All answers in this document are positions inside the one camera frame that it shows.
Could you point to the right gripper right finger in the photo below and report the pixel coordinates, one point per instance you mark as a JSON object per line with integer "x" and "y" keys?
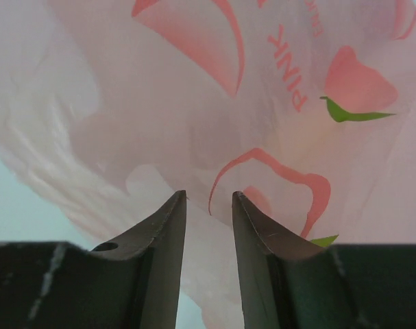
{"x": 289, "y": 282}

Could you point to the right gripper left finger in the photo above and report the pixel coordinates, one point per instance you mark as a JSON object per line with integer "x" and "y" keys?
{"x": 130, "y": 281}

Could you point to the pink plastic bag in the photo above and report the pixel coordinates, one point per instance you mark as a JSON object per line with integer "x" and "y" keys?
{"x": 308, "y": 107}

